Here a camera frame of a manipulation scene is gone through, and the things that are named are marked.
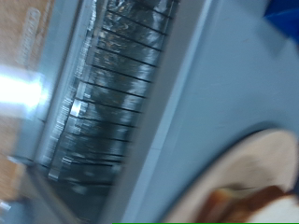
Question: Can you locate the glass oven door with handle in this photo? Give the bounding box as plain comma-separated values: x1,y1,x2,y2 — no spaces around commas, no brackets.
0,0,104,224

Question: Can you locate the white bread slice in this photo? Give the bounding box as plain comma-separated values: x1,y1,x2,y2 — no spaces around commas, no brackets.
246,195,299,224

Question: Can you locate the silver toaster oven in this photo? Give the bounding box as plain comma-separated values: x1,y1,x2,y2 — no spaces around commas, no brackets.
8,0,299,224

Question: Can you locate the wooden toy toast slice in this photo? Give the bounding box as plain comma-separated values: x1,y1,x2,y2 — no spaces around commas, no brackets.
199,186,293,224

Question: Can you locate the oval wooden plate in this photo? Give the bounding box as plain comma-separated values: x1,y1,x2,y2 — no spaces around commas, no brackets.
162,129,299,224

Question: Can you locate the wire oven rack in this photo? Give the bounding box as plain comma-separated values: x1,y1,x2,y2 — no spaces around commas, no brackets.
46,0,176,194

